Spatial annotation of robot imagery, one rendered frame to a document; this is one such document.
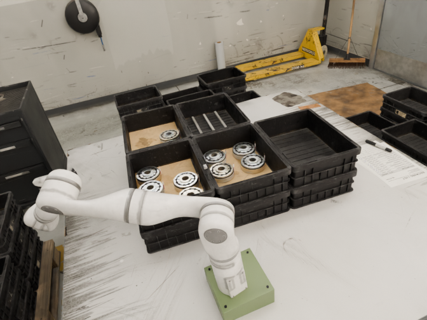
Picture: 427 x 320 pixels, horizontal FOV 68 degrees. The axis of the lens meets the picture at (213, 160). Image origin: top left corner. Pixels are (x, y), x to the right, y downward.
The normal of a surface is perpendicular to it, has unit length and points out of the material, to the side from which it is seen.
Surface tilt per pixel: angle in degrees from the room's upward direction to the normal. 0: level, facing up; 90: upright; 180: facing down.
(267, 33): 90
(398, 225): 0
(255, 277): 4
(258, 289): 4
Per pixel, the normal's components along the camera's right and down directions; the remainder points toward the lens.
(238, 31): 0.35, 0.51
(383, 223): -0.11, -0.81
